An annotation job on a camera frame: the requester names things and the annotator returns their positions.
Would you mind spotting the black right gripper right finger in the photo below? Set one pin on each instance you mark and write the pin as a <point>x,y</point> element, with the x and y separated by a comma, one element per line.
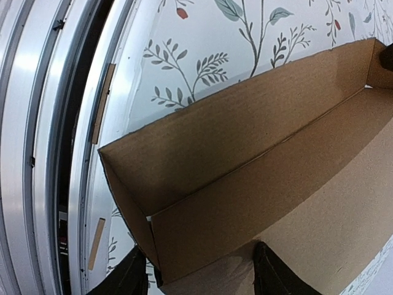
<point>273,276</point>

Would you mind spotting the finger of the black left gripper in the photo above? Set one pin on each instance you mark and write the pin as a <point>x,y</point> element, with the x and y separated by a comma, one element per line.
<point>386,57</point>

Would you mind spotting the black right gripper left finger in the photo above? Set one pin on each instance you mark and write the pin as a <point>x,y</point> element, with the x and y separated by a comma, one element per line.
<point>128,277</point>

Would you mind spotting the brown cardboard box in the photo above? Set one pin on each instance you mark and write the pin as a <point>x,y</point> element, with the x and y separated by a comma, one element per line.
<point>299,157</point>

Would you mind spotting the white floral table cloth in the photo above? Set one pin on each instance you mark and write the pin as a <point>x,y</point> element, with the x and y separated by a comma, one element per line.
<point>187,51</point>

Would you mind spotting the small wooden stick on rail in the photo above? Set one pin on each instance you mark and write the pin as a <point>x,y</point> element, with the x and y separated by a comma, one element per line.
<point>95,244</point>

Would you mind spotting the aluminium front rail frame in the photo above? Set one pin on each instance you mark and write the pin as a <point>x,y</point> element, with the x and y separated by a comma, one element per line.
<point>62,63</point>

